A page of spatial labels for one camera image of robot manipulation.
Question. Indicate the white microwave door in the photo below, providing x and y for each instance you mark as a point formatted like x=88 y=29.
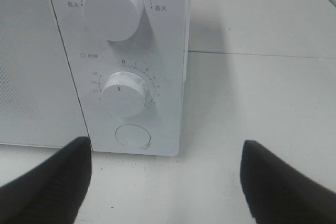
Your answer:
x=39 y=104

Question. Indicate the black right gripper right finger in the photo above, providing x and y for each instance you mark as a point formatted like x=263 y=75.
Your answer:
x=276 y=192

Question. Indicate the round white door button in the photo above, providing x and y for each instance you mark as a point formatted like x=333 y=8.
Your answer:
x=131 y=135

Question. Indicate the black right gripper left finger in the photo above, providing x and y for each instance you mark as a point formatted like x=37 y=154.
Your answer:
x=53 y=191

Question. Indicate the white lower timer knob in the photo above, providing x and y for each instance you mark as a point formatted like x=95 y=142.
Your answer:
x=125 y=93

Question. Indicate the white upper power knob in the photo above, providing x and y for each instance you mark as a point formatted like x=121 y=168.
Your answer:
x=113 y=20

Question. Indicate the white microwave oven body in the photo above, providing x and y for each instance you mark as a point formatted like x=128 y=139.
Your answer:
x=157 y=52

